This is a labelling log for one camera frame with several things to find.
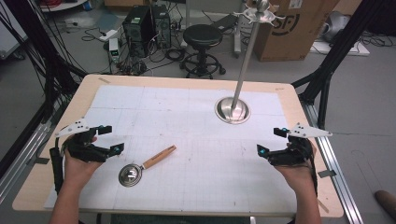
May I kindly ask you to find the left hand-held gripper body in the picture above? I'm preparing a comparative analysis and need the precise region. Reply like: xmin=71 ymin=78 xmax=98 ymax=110
xmin=55 ymin=117 xmax=110 ymax=163

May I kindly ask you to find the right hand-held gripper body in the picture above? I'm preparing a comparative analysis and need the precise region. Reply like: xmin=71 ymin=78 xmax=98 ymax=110
xmin=267 ymin=121 xmax=333 ymax=167

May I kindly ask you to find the metal scoop with wooden handle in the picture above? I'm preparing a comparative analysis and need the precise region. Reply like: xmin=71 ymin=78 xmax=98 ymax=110
xmin=118 ymin=144 xmax=177 ymax=189

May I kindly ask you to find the metal stand with hooks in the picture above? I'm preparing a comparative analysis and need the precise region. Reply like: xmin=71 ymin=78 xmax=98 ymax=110
xmin=214 ymin=0 xmax=285 ymax=125

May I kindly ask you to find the person's right hand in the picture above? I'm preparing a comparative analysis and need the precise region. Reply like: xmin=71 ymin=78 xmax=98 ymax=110
xmin=274 ymin=141 xmax=318 ymax=189

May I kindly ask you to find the person's left hand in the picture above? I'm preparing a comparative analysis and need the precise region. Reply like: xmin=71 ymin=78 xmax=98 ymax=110
xmin=63 ymin=135 xmax=105 ymax=189

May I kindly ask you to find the white grid mat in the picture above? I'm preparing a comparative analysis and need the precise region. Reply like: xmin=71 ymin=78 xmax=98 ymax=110
xmin=43 ymin=84 xmax=299 ymax=217

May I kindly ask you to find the small device with green display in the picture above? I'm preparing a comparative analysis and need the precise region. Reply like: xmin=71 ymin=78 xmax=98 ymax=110
xmin=107 ymin=37 xmax=121 ymax=63

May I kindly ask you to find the large cardboard box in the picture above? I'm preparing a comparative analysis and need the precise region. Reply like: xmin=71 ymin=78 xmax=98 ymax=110
xmin=253 ymin=0 xmax=341 ymax=63

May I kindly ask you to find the white power strip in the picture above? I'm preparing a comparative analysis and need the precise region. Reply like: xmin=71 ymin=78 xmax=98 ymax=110
xmin=98 ymin=29 xmax=120 ymax=43

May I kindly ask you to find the white flat board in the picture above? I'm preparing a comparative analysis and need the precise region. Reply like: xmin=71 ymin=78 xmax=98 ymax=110
xmin=309 ymin=39 xmax=371 ymax=57

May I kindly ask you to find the white stand pole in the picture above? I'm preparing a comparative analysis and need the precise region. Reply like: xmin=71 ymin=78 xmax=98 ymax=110
xmin=233 ymin=0 xmax=248 ymax=59

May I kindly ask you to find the brown shoe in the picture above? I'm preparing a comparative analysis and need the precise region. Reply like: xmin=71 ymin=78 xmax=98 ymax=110
xmin=375 ymin=189 xmax=396 ymax=219

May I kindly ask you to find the black computer tower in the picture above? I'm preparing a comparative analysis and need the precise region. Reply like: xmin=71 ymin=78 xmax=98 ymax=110
xmin=151 ymin=4 xmax=173 ymax=49
xmin=121 ymin=5 xmax=157 ymax=59

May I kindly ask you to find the grey rounded appliance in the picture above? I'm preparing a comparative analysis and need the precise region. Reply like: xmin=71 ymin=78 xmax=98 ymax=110
xmin=319 ymin=11 xmax=352 ymax=44

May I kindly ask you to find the black round stool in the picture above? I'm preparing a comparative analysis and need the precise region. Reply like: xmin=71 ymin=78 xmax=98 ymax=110
xmin=179 ymin=23 xmax=227 ymax=79

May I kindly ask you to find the white round table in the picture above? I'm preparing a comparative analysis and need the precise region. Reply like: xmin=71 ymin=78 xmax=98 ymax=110
xmin=38 ymin=0 xmax=89 ymax=13

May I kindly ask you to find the aluminium rail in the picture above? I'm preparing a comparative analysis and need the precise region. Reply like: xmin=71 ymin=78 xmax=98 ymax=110
xmin=0 ymin=99 xmax=64 ymax=204
xmin=300 ymin=102 xmax=364 ymax=224

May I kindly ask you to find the black frame post with cables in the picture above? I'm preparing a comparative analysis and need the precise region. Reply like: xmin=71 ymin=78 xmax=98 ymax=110
xmin=0 ymin=0 xmax=89 ymax=180

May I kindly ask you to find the coiled black cable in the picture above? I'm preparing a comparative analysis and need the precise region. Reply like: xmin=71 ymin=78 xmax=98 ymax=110
xmin=164 ymin=48 xmax=187 ymax=63

